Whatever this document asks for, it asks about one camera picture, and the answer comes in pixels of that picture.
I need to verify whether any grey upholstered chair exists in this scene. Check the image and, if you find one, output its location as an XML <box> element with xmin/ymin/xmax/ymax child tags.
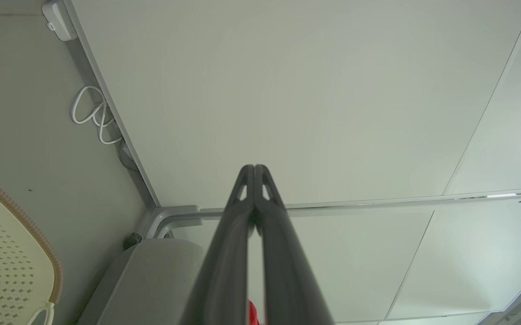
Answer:
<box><xmin>76</xmin><ymin>238</ymin><xmax>205</xmax><ymax>325</ymax></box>

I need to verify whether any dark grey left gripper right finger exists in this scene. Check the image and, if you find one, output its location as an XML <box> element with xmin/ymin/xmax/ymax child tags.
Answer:
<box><xmin>254</xmin><ymin>164</ymin><xmax>336</xmax><ymax>325</ymax></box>

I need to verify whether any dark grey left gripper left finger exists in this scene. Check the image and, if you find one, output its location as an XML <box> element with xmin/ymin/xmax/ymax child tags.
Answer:
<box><xmin>180</xmin><ymin>164</ymin><xmax>256</xmax><ymax>325</ymax></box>

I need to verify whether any grey round floor disc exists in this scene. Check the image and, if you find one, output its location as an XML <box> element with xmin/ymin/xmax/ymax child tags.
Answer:
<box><xmin>117</xmin><ymin>142</ymin><xmax>142</xmax><ymax>172</ymax></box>

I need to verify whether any cream perforated laundry basket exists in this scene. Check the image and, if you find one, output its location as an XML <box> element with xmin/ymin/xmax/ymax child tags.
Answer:
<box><xmin>0</xmin><ymin>169</ymin><xmax>64</xmax><ymax>325</ymax></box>

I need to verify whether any small black caster wheel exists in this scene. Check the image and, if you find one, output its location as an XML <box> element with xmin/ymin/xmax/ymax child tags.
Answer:
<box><xmin>123</xmin><ymin>232</ymin><xmax>143</xmax><ymax>251</ymax></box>

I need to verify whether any white wall power adapter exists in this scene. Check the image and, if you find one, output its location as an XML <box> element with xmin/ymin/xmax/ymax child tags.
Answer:
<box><xmin>41</xmin><ymin>0</ymin><xmax>78</xmax><ymax>42</ymax></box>

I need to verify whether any grey metal partition rail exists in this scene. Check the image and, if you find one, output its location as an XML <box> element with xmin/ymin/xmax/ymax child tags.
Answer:
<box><xmin>199</xmin><ymin>187</ymin><xmax>521</xmax><ymax>214</ymax></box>

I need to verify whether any white coiled cable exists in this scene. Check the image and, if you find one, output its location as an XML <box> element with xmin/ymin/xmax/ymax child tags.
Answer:
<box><xmin>71</xmin><ymin>85</ymin><xmax>124</xmax><ymax>145</ymax></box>

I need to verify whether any grey curved corner frame tube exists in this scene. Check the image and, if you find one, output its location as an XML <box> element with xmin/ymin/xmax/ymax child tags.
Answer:
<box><xmin>145</xmin><ymin>205</ymin><xmax>203</xmax><ymax>240</ymax></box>

